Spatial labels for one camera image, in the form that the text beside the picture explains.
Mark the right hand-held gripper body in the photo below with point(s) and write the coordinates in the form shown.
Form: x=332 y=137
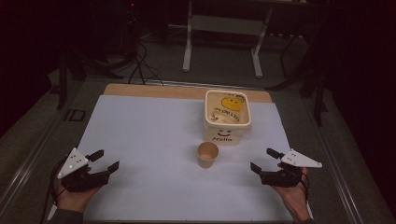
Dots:
x=299 y=160

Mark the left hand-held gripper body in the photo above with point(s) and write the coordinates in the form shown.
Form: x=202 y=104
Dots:
x=73 y=162

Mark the person's left hand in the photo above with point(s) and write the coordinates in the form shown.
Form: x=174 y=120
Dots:
x=75 y=200

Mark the person's right hand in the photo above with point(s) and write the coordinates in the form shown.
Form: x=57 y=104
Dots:
x=294 y=199

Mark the white table mat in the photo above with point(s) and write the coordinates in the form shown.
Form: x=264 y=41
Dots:
x=155 y=174

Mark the black floor socket box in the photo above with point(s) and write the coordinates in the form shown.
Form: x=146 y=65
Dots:
x=75 y=115

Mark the white smiley face bin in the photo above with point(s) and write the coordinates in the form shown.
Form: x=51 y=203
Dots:
x=222 y=136

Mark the brown paper cup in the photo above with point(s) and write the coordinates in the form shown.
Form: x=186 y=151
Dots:
x=207 y=154

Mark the yellow smiley snack packet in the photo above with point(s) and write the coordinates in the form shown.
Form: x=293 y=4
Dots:
x=231 y=107

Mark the black metal stand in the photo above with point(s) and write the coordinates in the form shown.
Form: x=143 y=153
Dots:
x=62 y=81
x=317 y=90

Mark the white metal desk frame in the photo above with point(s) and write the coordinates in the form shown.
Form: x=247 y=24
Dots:
x=224 y=25

